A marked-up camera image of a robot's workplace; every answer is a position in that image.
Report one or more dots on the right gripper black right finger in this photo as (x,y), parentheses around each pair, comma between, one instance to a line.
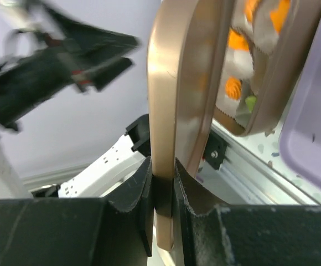
(209,232)

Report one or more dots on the brown cookie tin with liners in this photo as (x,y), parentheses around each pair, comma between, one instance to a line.
(269,69)

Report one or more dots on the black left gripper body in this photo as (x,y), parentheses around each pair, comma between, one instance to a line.
(33,80)

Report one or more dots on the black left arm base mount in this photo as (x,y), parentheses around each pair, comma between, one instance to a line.
(215,149)

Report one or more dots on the orange bear cookie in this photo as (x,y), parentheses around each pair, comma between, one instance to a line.
(237,41)

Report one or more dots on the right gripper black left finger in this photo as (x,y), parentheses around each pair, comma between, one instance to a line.
(112,230)

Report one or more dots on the aluminium mounting rail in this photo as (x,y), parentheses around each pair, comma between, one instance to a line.
(254,169)

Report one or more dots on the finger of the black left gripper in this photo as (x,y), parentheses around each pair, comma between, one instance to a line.
(100,76)
(84,48)

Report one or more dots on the rose gold tin lid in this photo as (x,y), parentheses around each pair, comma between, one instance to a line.
(186,52)

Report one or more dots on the orange flower cookie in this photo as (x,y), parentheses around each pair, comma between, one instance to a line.
(249,9)

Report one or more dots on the orange rosette cookie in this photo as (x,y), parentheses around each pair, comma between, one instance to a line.
(233,88)

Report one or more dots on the green round cookie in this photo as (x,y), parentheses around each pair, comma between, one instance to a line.
(250,102)

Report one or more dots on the lilac plastic tray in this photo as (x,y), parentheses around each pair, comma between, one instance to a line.
(300,139)

